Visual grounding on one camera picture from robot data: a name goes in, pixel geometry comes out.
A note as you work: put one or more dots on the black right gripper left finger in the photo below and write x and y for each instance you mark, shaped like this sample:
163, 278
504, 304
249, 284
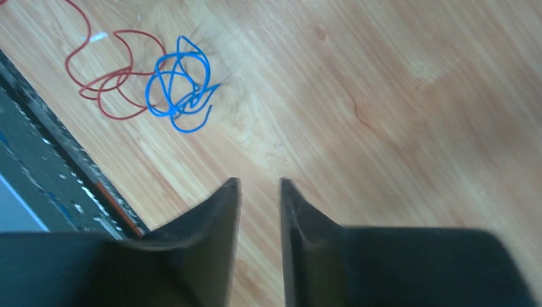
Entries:
186, 262

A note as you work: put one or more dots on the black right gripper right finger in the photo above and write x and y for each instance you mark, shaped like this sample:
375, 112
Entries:
327, 264

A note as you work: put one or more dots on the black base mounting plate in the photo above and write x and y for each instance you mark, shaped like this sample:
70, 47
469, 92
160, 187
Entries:
55, 178

